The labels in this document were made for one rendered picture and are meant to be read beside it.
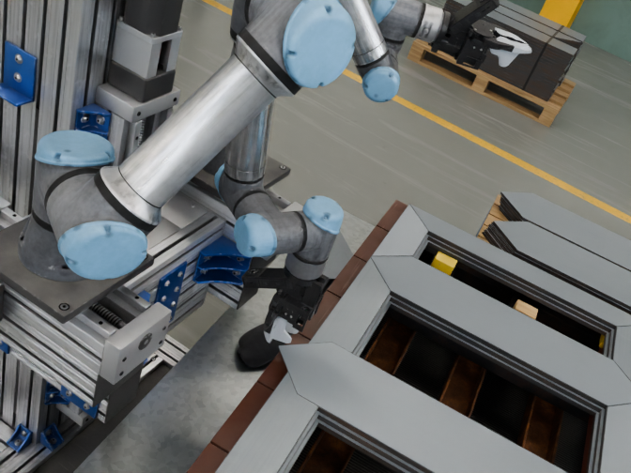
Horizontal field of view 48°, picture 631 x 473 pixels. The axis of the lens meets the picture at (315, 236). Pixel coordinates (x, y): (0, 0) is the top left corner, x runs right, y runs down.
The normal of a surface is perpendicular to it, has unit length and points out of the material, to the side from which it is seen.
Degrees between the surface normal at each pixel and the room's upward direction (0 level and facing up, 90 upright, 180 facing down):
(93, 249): 97
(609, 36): 90
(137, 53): 90
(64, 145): 8
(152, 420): 0
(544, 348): 0
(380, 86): 90
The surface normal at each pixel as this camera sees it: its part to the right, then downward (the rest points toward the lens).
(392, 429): 0.29, -0.77
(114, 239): 0.36, 0.71
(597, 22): -0.48, 0.40
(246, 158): 0.05, 0.66
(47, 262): -0.08, 0.29
